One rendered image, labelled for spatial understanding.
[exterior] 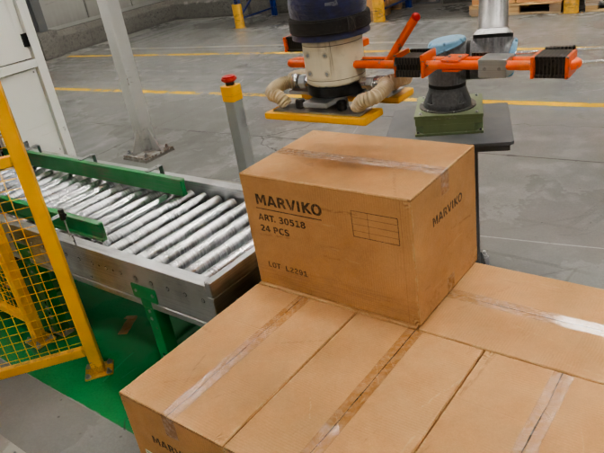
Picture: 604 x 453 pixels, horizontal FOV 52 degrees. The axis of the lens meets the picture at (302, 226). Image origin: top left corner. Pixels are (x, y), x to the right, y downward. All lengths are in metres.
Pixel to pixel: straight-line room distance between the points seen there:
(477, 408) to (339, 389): 0.34
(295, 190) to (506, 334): 0.71
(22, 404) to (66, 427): 0.30
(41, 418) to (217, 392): 1.22
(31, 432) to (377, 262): 1.60
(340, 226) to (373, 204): 0.15
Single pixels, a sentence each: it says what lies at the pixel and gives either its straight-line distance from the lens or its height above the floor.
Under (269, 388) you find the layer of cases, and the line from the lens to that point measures 1.69.
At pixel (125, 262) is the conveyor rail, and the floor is 0.59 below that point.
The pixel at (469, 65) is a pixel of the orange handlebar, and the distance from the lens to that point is 1.62.
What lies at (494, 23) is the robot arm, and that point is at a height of 1.15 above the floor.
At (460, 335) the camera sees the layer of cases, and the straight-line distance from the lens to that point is 1.79.
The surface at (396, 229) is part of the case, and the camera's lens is 1.68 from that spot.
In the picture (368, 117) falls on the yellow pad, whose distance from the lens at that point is 1.67.
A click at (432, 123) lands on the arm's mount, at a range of 2.59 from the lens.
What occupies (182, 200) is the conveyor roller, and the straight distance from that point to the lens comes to 2.94.
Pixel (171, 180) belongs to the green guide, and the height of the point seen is 0.63.
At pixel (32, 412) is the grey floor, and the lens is 2.86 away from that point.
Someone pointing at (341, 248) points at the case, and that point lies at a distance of 1.82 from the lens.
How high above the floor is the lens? 1.63
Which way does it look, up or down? 27 degrees down
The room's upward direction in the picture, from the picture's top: 10 degrees counter-clockwise
